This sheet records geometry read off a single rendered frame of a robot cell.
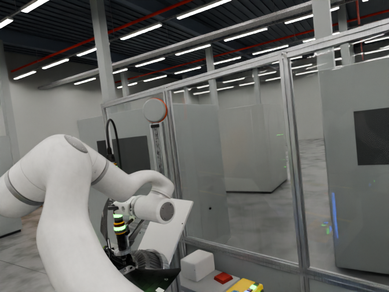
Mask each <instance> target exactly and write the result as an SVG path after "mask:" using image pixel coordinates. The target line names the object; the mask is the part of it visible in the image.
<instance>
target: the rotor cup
mask: <svg viewBox="0 0 389 292"><path fill-rule="evenodd" d="M104 251H105V253H106V255H107V256H108V258H109V259H110V261H111V262H112V263H113V265H114V266H115V267H116V268H117V269H118V271H119V270H121V269H123V268H124V265H123V260H122V259H121V258H120V256H116V255H114V253H113V252H114V251H112V250H111V249H110V248H104ZM125 262H126V267H127V266H129V265H132V266H134V267H135V258H134V256H133V255H132V254H129V253H128V254H127V257H126V259H125Z"/></svg>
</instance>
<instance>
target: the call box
mask: <svg viewBox="0 0 389 292"><path fill-rule="evenodd" d="M254 283H255V282H253V281H251V280H248V279H244V278H242V279H241V280H240V281H238V282H237V283H236V284H235V285H234V286H232V287H231V288H230V289H229V290H227V291H226V292H231V291H233V290H237V291H239V292H245V291H247V289H248V288H250V287H251V286H252V285H254ZM262 289H263V285H262V284H259V285H258V286H257V287H256V288H255V289H253V290H252V291H251V292H260V291H261V290H262Z"/></svg>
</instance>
